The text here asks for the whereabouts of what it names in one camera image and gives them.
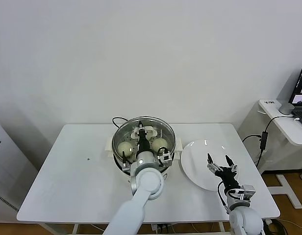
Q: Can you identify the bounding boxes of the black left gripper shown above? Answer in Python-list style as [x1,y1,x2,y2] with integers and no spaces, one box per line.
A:
[137,120,151,154]

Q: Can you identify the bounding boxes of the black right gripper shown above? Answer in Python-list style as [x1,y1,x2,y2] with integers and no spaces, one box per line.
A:
[206,153,242,192]

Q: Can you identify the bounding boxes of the round glass pot lid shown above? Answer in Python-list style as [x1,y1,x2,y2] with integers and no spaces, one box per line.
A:
[111,116,176,169]

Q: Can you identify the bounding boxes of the white steamed baozi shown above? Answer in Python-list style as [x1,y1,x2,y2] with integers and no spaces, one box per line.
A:
[117,141,134,158]
[151,138,168,153]

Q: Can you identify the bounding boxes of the perforated steel steamer basket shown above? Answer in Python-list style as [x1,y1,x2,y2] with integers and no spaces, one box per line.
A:
[111,118,177,175]

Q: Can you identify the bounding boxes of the round white plate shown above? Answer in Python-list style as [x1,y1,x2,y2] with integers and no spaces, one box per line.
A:
[180,139,241,192]

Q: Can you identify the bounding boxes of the cream electric cooker base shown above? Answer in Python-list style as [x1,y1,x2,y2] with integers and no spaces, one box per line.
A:
[105,136,183,189]

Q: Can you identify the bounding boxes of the white side desk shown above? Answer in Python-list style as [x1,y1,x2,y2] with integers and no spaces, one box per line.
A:
[239,99,302,210]

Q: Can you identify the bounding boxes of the grey round speaker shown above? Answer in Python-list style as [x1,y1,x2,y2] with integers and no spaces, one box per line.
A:
[278,102,295,115]

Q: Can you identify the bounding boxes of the open dark laptop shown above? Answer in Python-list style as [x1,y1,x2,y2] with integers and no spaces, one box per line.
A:
[289,66,302,130]

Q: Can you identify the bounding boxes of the white floor cabinet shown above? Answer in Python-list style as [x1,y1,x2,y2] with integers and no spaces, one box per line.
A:
[0,118,41,217]

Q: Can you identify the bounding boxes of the black cooker power cable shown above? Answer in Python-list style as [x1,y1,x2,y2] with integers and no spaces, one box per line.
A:
[112,117,129,128]

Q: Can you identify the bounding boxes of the black left wrist camera cable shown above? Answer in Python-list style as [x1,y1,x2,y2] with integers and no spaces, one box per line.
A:
[120,151,132,172]

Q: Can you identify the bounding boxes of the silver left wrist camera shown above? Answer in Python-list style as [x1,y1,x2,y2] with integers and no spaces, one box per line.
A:
[157,151,173,167]

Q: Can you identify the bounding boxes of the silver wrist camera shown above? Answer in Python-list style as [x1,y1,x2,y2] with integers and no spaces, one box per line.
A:
[157,151,173,167]
[239,185,256,201]

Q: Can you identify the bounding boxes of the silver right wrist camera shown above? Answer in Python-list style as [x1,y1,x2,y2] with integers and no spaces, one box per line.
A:
[239,185,256,201]

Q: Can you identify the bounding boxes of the black laptop charger cable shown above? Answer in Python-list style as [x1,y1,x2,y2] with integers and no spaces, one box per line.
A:
[243,117,300,168]

